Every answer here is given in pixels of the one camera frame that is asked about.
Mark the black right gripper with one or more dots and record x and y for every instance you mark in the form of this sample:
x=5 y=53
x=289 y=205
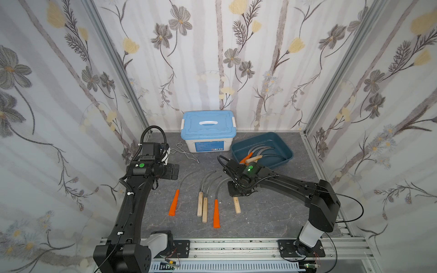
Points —
x=235 y=189

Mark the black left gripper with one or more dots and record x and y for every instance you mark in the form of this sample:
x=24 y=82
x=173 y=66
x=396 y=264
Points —
x=172 y=171

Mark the orange handle sickle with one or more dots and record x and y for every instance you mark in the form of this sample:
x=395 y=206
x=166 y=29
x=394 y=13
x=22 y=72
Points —
x=216 y=213
x=174 y=204
x=250 y=153

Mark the wooden handle sickle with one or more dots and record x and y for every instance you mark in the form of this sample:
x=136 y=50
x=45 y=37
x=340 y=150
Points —
x=200 y=196
x=263 y=149
x=237 y=205
x=258 y=157
x=205 y=200

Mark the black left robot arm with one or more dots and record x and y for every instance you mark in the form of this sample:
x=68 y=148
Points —
x=124 y=251

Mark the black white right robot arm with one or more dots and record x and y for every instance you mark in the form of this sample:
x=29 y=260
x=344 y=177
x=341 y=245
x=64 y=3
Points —
x=320 y=198

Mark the teal plastic storage tray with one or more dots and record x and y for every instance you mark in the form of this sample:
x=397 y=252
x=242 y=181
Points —
x=240 y=149

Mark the silver metal tongs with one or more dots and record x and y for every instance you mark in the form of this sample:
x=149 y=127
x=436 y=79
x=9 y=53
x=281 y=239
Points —
x=179 y=148

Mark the white box with blue lid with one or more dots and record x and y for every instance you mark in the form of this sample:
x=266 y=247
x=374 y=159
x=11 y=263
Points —
x=208 y=131

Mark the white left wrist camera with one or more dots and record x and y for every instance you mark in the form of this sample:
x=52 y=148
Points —
x=164 y=153

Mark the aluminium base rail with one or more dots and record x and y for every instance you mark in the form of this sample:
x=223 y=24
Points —
x=266 y=255

